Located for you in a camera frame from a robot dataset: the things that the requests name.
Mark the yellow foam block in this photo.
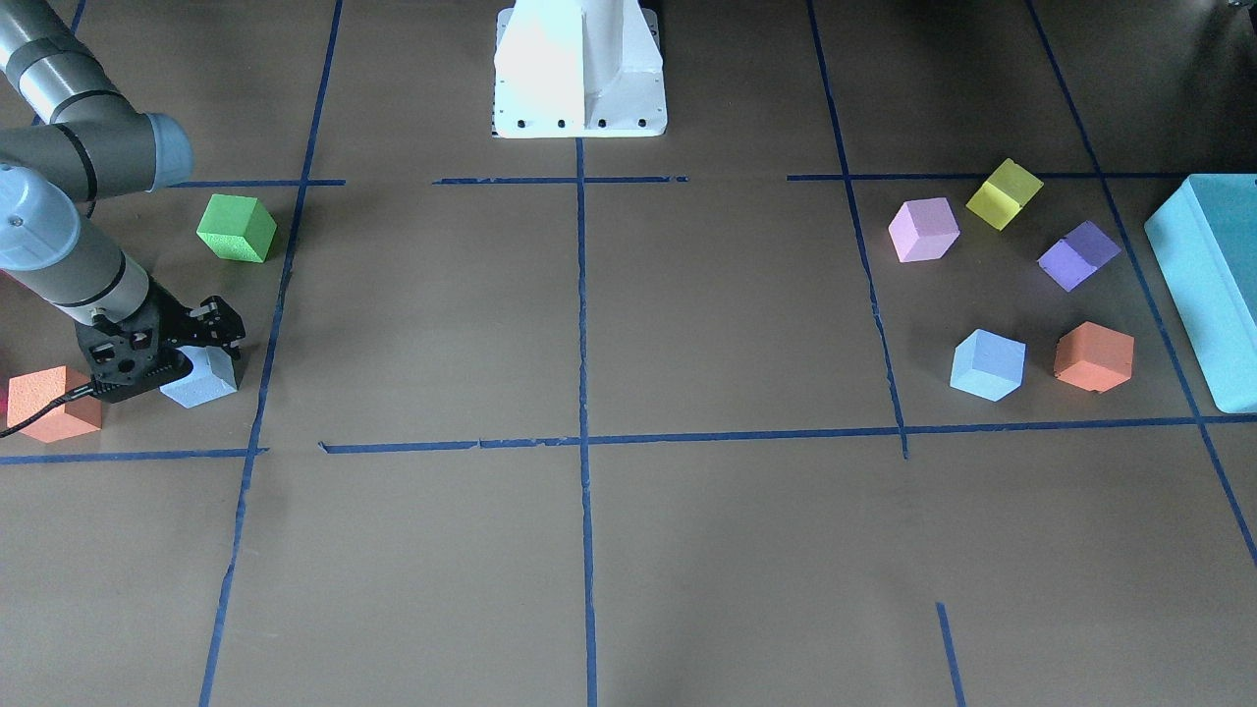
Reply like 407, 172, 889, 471
965, 159, 1043, 230

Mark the textured orange foam block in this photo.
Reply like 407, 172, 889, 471
8, 366, 103, 444

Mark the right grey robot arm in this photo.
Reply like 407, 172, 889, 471
1, 1, 246, 403

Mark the smooth orange foam block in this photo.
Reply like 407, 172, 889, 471
1052, 322, 1135, 392

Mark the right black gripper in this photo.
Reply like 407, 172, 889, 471
77, 279, 246, 404

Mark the light blue foam block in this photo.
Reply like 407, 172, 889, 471
160, 346, 238, 408
949, 328, 1024, 403

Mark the green foam block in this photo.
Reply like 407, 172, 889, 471
194, 192, 277, 263

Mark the teal plastic bin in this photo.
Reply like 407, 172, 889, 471
1145, 174, 1256, 413

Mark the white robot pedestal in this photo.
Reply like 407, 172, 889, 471
491, 1, 669, 138

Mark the pink foam block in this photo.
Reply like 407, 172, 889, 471
887, 198, 962, 263

